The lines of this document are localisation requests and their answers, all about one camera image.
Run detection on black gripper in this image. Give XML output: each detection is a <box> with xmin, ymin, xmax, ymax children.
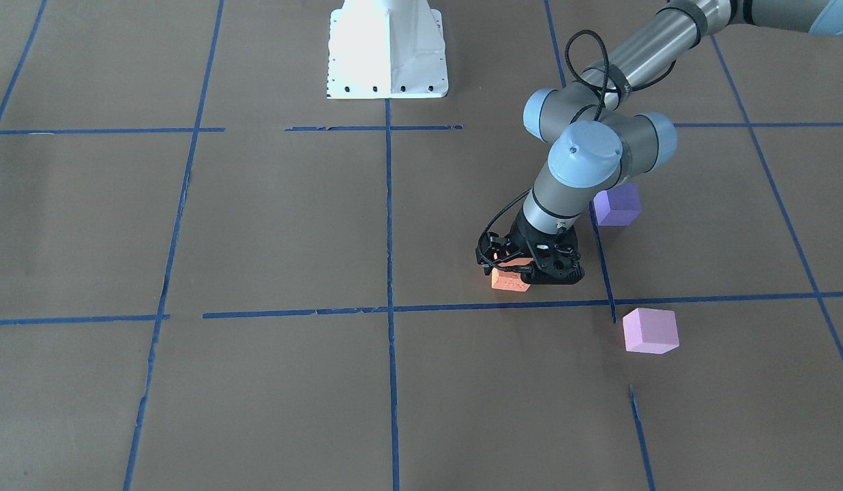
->
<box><xmin>475</xmin><ymin>211</ymin><xmax>580</xmax><ymax>268</ymax></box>

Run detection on orange foam block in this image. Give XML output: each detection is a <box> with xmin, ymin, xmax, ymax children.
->
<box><xmin>490</xmin><ymin>258</ymin><xmax>533</xmax><ymax>292</ymax></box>

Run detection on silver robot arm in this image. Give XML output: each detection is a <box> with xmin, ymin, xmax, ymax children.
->
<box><xmin>475</xmin><ymin>1</ymin><xmax>843</xmax><ymax>284</ymax></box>

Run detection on purple foam block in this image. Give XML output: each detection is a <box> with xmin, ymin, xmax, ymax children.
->
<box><xmin>592</xmin><ymin>183</ymin><xmax>642</xmax><ymax>227</ymax></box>

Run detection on pink foam block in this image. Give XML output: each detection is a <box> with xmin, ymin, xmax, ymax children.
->
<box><xmin>622</xmin><ymin>308</ymin><xmax>680</xmax><ymax>354</ymax></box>

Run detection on black camera cable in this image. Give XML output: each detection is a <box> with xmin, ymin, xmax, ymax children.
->
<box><xmin>477</xmin><ymin>29</ymin><xmax>678</xmax><ymax>268</ymax></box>

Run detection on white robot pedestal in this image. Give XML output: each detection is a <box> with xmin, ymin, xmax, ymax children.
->
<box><xmin>326</xmin><ymin>1</ymin><xmax>449</xmax><ymax>100</ymax></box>

